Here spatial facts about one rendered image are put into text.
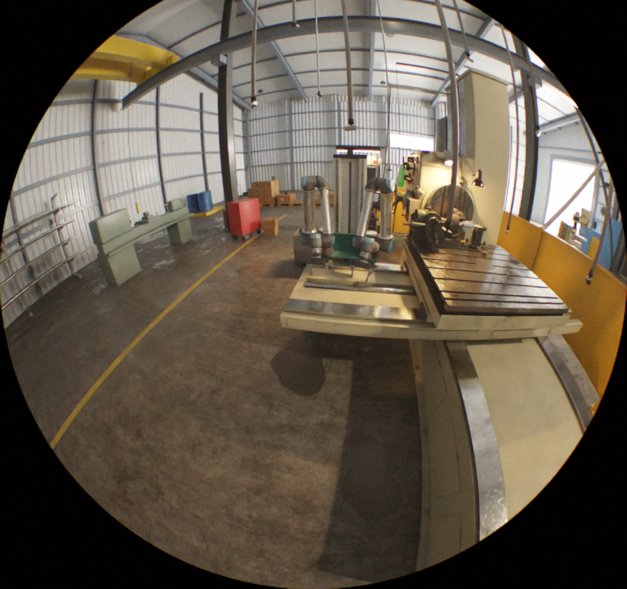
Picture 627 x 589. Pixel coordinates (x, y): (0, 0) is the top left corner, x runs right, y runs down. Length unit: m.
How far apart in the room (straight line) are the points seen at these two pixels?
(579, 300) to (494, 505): 2.79
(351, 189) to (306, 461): 2.45
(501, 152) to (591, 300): 2.11
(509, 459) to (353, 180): 2.57
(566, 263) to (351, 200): 3.17
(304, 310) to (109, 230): 4.41
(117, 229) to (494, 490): 5.89
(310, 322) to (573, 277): 3.41
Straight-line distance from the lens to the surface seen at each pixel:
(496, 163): 2.88
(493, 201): 2.88
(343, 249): 2.44
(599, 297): 3.39
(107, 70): 8.43
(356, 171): 2.35
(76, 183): 9.04
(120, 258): 5.18
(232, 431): 1.86
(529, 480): 1.51
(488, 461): 1.31
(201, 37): 11.92
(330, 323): 1.45
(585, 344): 3.49
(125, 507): 2.19
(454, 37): 6.78
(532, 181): 7.56
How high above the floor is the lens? 1.64
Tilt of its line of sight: 28 degrees down
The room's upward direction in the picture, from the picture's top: 2 degrees counter-clockwise
